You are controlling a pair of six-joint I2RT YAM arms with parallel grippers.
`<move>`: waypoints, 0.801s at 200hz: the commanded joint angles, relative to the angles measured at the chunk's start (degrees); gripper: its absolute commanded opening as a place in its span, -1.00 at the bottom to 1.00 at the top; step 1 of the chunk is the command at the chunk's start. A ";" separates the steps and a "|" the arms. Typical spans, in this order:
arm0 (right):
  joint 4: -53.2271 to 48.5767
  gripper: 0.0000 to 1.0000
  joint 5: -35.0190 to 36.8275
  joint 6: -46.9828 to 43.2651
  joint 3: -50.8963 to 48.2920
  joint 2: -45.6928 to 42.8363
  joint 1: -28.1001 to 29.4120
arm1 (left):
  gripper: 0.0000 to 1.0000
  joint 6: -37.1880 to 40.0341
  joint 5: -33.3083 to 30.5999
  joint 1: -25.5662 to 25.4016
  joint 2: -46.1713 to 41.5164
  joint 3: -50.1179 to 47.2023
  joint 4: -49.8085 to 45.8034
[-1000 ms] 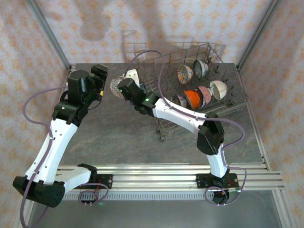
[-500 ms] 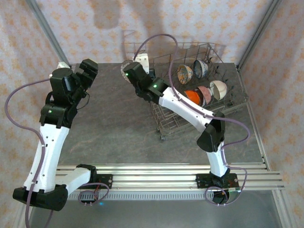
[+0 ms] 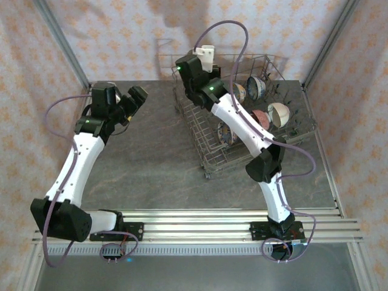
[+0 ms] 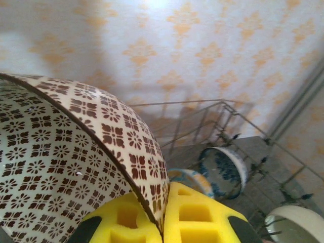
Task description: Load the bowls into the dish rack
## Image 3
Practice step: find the cream bowl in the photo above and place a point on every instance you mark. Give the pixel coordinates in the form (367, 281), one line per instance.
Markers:
(280, 113)

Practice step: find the black electronics module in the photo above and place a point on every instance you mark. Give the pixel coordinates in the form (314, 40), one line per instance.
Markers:
(295, 250)

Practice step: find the blue yellow patterned bowl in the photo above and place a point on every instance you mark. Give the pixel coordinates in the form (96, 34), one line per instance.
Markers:
(227, 133)
(256, 88)
(240, 92)

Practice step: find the small black connector box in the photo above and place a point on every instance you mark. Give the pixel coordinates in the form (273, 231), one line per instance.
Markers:
(110, 257)

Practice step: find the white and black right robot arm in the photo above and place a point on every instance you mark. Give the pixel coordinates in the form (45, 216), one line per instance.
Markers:
(239, 121)

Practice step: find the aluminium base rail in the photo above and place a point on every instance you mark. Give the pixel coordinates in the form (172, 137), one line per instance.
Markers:
(197, 224)

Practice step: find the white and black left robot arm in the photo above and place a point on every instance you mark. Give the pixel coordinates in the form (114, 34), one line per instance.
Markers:
(75, 169)

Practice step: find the aluminium side rail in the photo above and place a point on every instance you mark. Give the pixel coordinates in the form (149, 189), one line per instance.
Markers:
(36, 263)
(324, 157)

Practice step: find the aluminium frame post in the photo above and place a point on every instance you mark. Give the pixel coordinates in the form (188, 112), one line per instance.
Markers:
(330, 42)
(60, 39)

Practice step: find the pink speckled bowl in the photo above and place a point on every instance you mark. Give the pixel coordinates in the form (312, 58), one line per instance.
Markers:
(262, 119)

